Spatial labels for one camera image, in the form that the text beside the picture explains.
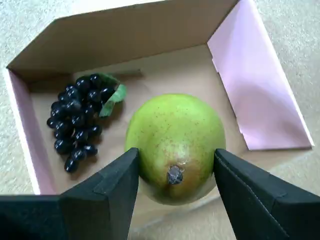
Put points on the black toy grapes bunch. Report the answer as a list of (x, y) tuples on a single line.
[(70, 120)]

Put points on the pink cardboard box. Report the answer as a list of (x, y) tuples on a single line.
[(250, 87)]

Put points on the green toy pear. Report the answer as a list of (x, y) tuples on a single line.
[(175, 125)]

